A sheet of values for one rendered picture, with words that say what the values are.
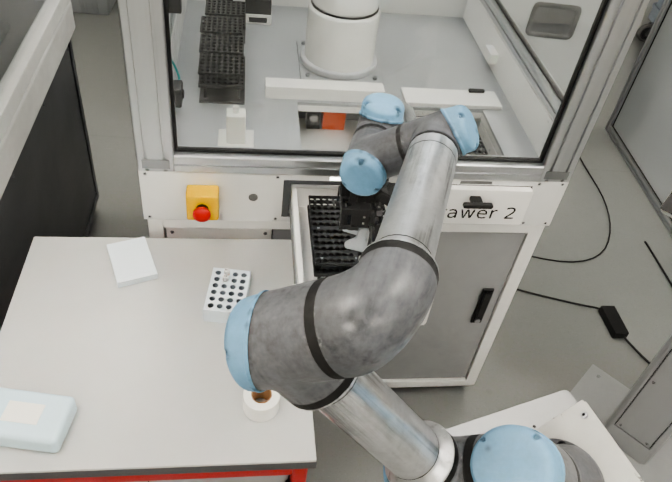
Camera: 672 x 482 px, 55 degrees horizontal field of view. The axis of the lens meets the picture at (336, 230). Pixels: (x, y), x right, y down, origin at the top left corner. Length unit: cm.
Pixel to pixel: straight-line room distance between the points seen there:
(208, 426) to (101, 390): 22
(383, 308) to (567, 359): 193
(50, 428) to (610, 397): 184
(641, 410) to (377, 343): 161
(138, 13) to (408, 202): 70
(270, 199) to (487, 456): 81
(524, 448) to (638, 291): 204
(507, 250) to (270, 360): 116
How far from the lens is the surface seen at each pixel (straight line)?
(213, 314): 139
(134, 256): 153
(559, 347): 259
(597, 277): 294
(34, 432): 126
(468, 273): 183
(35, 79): 196
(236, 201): 153
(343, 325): 67
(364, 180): 101
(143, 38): 132
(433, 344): 205
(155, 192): 153
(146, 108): 139
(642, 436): 229
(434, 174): 86
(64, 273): 155
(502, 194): 160
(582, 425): 121
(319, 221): 143
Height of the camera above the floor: 185
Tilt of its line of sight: 42 degrees down
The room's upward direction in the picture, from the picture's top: 9 degrees clockwise
